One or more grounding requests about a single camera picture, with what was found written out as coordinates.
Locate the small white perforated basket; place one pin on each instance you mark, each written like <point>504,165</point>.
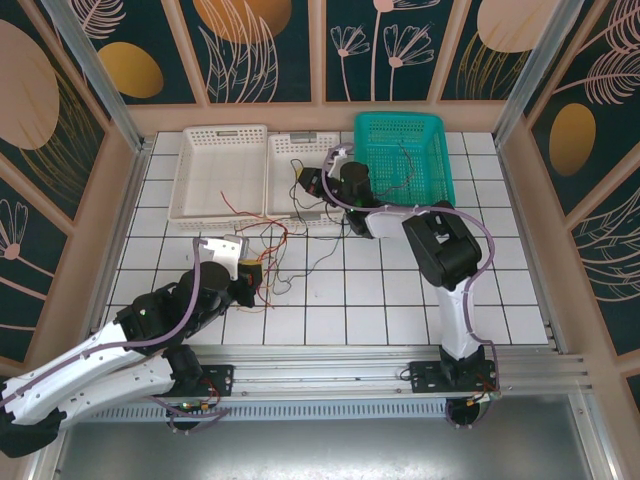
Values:
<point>305,150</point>

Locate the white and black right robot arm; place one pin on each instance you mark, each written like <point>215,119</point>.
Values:
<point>455,325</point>

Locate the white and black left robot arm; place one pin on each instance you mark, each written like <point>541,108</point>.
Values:
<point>100,385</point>

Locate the teal perforated plastic basket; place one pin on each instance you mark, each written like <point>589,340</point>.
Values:
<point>425,150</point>

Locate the large white perforated basket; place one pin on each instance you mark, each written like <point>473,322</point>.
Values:
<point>220,175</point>

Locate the aluminium side rail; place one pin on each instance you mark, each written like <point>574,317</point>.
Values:
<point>527,240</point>
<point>122,240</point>

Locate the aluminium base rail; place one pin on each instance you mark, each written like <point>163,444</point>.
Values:
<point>320,372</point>

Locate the aluminium frame post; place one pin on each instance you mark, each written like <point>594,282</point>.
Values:
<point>93,70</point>
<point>541,70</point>

